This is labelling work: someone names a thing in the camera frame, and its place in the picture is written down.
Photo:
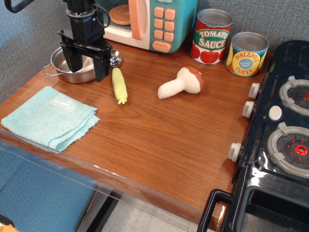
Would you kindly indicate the teal toy microwave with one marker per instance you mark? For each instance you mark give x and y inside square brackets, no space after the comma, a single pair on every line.
[156,25]

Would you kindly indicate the black toy stove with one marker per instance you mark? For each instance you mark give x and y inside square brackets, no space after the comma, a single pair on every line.
[271,180]

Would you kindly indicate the pineapple slices can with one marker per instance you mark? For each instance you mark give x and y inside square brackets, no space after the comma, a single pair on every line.
[247,53]

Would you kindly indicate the plush toy mushroom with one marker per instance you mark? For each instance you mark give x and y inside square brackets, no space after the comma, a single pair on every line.
[188,79]

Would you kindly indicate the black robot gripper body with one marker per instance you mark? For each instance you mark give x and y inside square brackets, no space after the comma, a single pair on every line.
[87,31]

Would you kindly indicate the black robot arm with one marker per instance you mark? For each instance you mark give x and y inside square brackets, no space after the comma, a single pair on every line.
[81,6]

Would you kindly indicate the tomato sauce can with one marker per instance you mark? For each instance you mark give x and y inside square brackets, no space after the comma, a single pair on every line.
[212,30]

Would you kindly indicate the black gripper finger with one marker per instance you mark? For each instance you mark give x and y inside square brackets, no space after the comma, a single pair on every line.
[72,57]
[102,67]

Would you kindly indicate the spoon with yellow-green handle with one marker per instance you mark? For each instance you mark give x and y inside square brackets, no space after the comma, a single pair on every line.
[118,80]

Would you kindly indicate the light blue folded cloth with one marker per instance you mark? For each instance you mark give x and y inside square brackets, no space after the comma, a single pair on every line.
[52,119]

